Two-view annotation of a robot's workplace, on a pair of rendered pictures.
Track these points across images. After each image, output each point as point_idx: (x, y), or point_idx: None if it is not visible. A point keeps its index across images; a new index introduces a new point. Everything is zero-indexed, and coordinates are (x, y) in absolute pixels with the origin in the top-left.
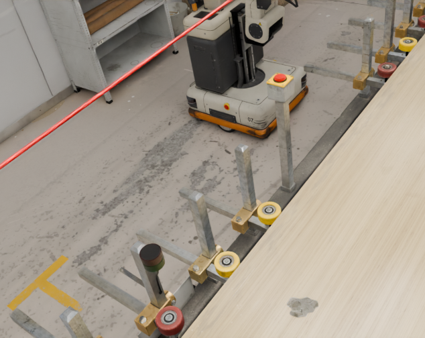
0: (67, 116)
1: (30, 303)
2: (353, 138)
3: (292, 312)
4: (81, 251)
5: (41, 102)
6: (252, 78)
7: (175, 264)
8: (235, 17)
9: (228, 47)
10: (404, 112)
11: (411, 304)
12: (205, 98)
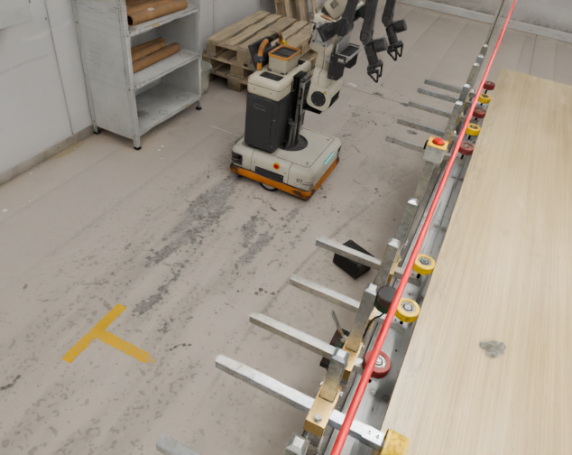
0: (458, 143)
1: (90, 355)
2: (466, 203)
3: (488, 353)
4: (140, 300)
5: (60, 139)
6: (297, 142)
7: (245, 315)
8: (297, 83)
9: (285, 109)
10: (497, 185)
11: None
12: (253, 155)
